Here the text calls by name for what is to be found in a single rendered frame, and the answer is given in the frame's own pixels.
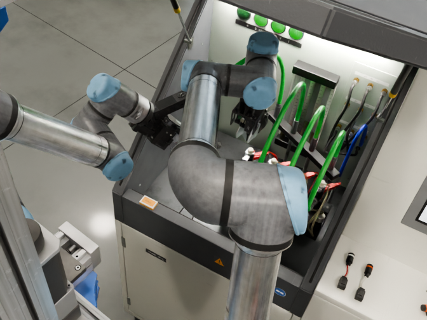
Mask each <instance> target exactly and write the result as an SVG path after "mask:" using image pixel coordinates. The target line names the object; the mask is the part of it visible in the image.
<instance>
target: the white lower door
mask: <svg viewBox="0 0 427 320"><path fill-rule="evenodd" d="M122 232H123V237H122V236H121V244H122V246H123V247H124V253H125V267H126V281H127V288H128V297H127V304H128V305H129V310H130V311H132V312H133V313H135V314H136V315H138V316H140V317H142V318H144V319H145V320H224V316H225V311H226V304H227V295H228V290H229V282H230V280H229V279H227V278H225V277H223V276H221V275H219V274H218V273H216V272H214V271H212V270H210V269H208V268H206V267H204V266H202V265H200V264H199V263H197V262H195V261H193V260H191V259H190V258H188V257H185V256H184V255H182V254H180V253H178V252H176V251H174V250H173V249H171V248H169V247H167V246H165V245H163V244H161V243H159V242H157V241H155V240H154V239H152V238H150V237H148V236H146V235H144V234H143V233H141V232H139V231H137V230H135V229H133V228H131V227H129V226H127V225H125V223H122ZM291 317H292V313H291V312H290V311H287V310H285V309H283V308H281V307H279V306H277V305H276V304H274V303H272V306H271V313H270V317H269V320H290V318H291Z"/></svg>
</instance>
